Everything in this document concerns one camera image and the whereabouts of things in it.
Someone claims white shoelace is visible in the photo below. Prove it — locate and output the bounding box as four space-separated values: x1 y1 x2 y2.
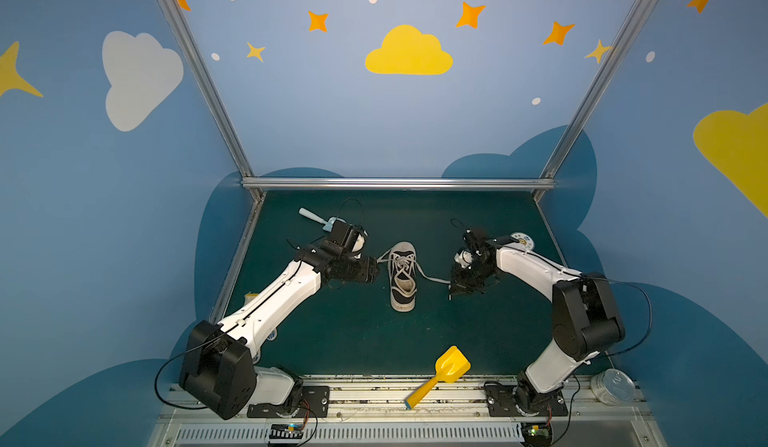
376 245 450 285

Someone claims black white canvas sneaker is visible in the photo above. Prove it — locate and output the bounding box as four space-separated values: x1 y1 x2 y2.
388 241 417 313

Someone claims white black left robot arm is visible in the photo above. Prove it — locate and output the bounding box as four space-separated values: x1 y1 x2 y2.
178 246 379 420

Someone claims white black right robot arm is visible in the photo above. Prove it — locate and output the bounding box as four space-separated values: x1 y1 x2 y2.
449 229 626 416

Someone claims light blue toy shovel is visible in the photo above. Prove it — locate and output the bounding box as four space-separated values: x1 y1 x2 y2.
299 207 336 232

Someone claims printed paper cup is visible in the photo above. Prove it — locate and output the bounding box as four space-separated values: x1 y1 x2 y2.
510 232 535 250

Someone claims yellow toy shovel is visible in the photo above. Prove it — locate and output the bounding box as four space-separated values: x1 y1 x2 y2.
404 346 471 410

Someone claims right electronics board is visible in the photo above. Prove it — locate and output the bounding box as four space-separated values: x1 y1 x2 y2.
521 423 553 447

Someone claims electronics board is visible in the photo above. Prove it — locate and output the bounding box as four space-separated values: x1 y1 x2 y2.
521 423 553 447
266 423 305 446

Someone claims left electronics board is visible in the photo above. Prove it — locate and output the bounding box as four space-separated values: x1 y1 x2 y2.
266 423 305 446

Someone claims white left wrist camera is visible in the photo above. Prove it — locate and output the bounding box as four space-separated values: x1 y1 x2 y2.
327 218 367 255

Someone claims aluminium right frame post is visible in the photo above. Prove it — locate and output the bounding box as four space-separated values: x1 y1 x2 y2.
532 0 659 203

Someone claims aluminium frame post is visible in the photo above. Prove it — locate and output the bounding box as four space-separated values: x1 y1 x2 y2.
532 0 659 203
157 0 253 179

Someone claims aluminium back frame bar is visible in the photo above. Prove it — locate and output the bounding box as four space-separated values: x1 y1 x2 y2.
241 177 556 191

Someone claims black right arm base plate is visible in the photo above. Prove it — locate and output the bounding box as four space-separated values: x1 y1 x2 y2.
483 381 569 417

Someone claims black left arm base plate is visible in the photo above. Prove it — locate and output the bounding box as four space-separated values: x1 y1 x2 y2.
246 385 330 418

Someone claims aluminium front rail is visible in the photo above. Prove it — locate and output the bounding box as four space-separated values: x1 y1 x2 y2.
148 375 666 446

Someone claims aluminium left frame post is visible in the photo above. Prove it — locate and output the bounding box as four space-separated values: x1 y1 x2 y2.
157 0 253 179

